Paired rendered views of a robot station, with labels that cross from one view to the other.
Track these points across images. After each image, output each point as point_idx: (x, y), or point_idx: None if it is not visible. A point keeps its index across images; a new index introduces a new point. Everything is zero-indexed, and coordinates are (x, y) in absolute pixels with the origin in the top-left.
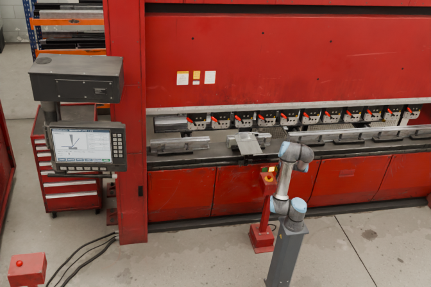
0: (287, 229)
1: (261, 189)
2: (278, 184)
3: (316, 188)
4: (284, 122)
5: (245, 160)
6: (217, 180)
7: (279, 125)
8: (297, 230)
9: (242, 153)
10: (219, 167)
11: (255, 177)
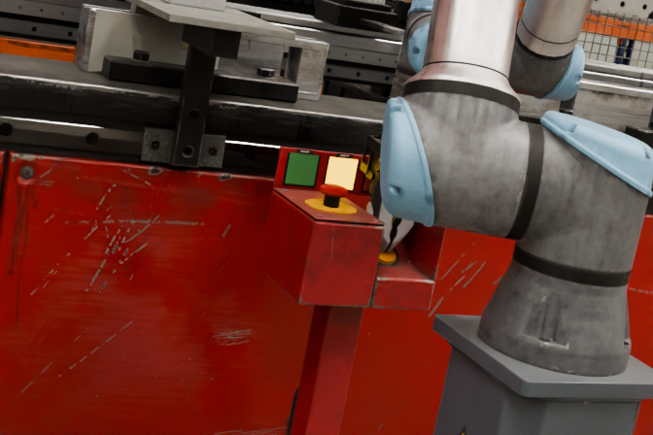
0: (514, 357)
1: (284, 279)
2: None
3: None
4: None
5: (189, 124)
6: (10, 258)
7: (358, 69)
8: (595, 354)
9: (176, 14)
10: (26, 158)
11: (239, 276)
